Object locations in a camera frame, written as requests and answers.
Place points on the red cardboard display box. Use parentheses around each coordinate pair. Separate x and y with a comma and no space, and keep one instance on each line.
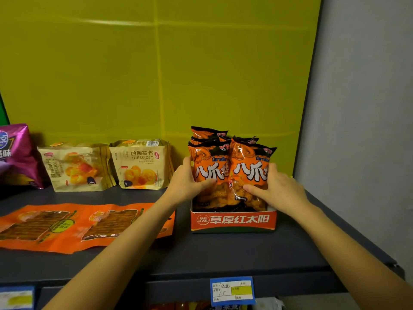
(232,221)

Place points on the person's left thumb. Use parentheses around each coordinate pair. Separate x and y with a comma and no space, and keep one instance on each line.
(187,166)

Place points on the stack of cream croissant packets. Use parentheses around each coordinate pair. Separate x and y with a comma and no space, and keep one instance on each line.
(75,169)
(142,166)

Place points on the person's left hand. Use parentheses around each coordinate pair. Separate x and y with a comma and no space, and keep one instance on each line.
(182,188)

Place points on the white packet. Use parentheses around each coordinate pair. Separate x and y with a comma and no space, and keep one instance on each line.
(267,304)

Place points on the purple snack bag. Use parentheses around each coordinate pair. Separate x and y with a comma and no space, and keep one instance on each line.
(17,154)

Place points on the person's left forearm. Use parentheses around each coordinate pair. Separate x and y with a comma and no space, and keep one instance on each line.
(122,255)

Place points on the person's right hand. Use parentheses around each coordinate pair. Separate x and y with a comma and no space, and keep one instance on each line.
(284,193)

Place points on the blue price label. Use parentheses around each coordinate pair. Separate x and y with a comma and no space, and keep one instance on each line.
(16,298)
(232,291)

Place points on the person's right thumb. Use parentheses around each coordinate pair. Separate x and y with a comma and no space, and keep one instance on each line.
(272,174)

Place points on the dark grey shelf board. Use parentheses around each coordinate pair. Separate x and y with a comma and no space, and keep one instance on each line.
(226,251)

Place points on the yellow-green shelf back panel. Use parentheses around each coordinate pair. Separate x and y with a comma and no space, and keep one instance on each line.
(161,67)

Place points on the orange snack packet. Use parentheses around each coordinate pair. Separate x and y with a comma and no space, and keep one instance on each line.
(209,158)
(250,161)
(205,140)
(208,132)
(245,140)

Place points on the flat orange windowed food packet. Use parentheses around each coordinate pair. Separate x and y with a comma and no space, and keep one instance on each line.
(113,222)
(32,225)

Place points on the person's right forearm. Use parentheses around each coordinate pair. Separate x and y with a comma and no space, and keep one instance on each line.
(351,255)

